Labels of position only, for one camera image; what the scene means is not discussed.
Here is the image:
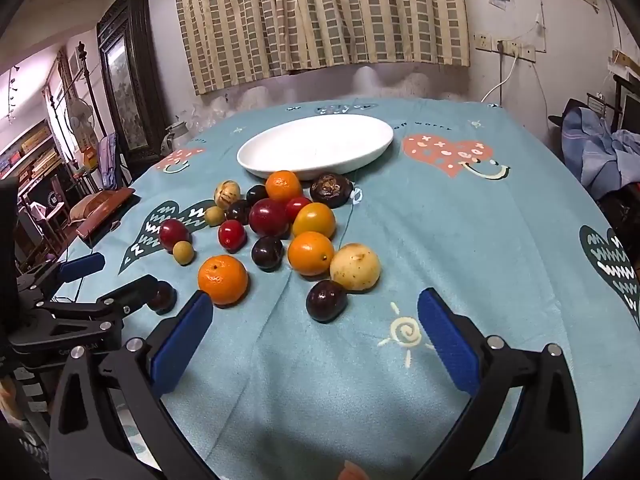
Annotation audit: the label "reddish brown wooden tray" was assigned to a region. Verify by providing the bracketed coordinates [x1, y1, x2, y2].
[75, 187, 137, 241]

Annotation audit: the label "dark brown wrinkled passion fruit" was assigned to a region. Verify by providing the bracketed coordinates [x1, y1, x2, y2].
[309, 173, 354, 209]

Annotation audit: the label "orange-yellow round fruit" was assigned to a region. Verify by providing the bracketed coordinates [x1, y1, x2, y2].
[292, 202, 337, 240]

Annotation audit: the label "white wall socket strip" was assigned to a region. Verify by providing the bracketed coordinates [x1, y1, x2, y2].
[474, 34, 537, 62]

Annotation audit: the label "checked beige grey curtain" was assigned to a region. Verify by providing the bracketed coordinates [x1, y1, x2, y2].
[171, 0, 472, 96]

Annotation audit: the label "beige striped round fruit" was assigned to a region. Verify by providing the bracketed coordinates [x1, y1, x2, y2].
[214, 180, 242, 208]

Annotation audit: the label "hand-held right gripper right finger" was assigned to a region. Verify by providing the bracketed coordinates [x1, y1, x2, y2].
[415, 288, 583, 480]

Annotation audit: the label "dark monitor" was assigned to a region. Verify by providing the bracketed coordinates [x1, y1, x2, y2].
[614, 75, 640, 133]

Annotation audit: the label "white power cable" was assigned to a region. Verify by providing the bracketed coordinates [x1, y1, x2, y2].
[480, 52, 521, 106]

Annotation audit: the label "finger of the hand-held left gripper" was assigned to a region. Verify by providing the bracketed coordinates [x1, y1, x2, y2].
[7, 274, 161, 361]
[17, 252, 107, 297]

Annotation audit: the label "dark wooden framed mirror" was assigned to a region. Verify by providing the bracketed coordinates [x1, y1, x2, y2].
[96, 0, 168, 163]

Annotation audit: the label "light blue printed tablecloth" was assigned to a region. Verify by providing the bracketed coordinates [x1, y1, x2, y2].
[50, 99, 640, 480]

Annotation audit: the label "small red cherry tomato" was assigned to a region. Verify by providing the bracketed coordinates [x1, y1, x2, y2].
[218, 220, 247, 252]
[285, 196, 313, 221]

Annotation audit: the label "purple cloth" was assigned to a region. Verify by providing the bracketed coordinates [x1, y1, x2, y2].
[97, 132, 123, 191]

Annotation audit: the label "red plum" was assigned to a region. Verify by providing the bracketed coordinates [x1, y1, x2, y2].
[248, 198, 290, 237]
[159, 218, 192, 252]

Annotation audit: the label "wooden shelf with boxes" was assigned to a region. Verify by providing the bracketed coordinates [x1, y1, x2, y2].
[0, 120, 66, 181]

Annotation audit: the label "person's right hand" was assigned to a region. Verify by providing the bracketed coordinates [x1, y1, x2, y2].
[337, 460, 369, 480]

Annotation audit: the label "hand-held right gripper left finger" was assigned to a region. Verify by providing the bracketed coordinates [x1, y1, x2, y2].
[48, 290, 216, 480]

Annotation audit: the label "orange mandarin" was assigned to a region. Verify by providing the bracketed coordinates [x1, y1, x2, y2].
[197, 255, 249, 306]
[265, 170, 304, 204]

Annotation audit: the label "smooth orange round fruit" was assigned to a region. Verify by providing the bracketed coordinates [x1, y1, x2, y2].
[287, 231, 335, 277]

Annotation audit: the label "blue clothing pile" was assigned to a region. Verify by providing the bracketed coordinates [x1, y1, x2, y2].
[560, 107, 640, 201]

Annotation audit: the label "yellow speckled pear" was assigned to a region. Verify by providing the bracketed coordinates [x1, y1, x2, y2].
[329, 243, 381, 291]

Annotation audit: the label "black hat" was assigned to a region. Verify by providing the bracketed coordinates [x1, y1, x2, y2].
[547, 99, 588, 128]

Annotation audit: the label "white oval plate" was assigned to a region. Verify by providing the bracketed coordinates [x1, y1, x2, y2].
[236, 114, 394, 181]

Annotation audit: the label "cardboard box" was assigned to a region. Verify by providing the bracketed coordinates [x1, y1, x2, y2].
[609, 49, 640, 77]

